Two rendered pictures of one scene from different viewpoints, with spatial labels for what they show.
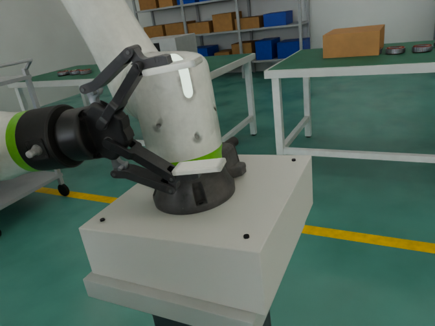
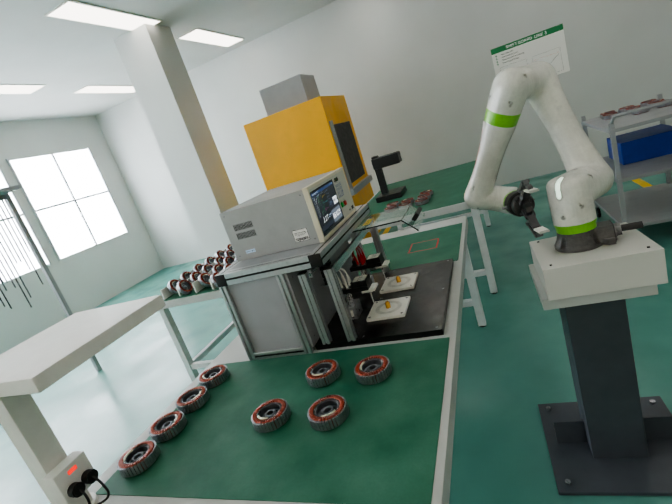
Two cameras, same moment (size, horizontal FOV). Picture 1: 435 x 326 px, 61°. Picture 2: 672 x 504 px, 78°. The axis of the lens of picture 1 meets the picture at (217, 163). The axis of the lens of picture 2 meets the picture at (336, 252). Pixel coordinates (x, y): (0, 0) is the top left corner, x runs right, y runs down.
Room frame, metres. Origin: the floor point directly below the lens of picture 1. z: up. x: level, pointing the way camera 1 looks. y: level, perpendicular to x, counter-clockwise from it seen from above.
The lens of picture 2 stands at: (-0.33, -1.18, 1.45)
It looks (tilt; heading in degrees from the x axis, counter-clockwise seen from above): 15 degrees down; 84
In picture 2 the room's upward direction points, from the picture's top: 19 degrees counter-clockwise
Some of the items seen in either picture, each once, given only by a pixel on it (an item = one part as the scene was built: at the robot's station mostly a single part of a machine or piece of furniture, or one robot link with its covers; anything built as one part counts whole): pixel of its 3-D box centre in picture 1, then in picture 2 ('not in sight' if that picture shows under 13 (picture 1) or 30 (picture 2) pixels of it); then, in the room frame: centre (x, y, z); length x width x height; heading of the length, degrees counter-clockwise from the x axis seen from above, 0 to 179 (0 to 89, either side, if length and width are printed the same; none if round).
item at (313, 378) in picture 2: not in sight; (322, 372); (-0.37, 0.03, 0.77); 0.11 x 0.11 x 0.04
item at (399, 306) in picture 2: not in sight; (388, 308); (-0.05, 0.29, 0.78); 0.15 x 0.15 x 0.01; 61
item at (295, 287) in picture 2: not in sight; (328, 274); (-0.21, 0.52, 0.92); 0.66 x 0.01 x 0.30; 61
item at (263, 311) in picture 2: not in sight; (266, 318); (-0.50, 0.31, 0.91); 0.28 x 0.03 x 0.32; 151
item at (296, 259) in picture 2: not in sight; (301, 240); (-0.27, 0.55, 1.09); 0.68 x 0.44 x 0.05; 61
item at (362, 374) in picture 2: not in sight; (372, 369); (-0.22, -0.06, 0.77); 0.11 x 0.11 x 0.04
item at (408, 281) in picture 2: not in sight; (399, 282); (0.07, 0.50, 0.78); 0.15 x 0.15 x 0.01; 61
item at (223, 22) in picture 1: (227, 21); not in sight; (6.70, -0.50, 0.92); 0.40 x 0.36 x 0.27; 148
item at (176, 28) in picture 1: (180, 28); not in sight; (7.16, 0.32, 0.89); 0.42 x 0.40 x 0.22; 63
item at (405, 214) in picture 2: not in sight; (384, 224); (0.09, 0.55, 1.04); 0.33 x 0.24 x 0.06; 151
